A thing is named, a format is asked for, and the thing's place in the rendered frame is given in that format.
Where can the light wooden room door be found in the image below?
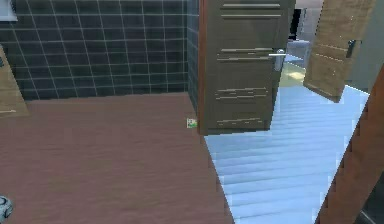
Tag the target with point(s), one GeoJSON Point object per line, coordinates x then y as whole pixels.
{"type": "Point", "coordinates": [333, 50]}

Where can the reddish brown door frame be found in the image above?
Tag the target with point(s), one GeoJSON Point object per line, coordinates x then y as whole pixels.
{"type": "Point", "coordinates": [358, 160]}

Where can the white wall fixture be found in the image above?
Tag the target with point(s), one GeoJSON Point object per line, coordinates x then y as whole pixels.
{"type": "Point", "coordinates": [6, 9]}

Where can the small green white box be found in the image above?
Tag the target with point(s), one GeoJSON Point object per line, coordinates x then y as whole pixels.
{"type": "Point", "coordinates": [191, 123]}

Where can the light wooden cabinet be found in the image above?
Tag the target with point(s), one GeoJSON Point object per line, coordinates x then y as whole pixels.
{"type": "Point", "coordinates": [8, 90]}

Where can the dark brown room door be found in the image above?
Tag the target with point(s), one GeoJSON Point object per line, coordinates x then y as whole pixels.
{"type": "Point", "coordinates": [243, 76]}

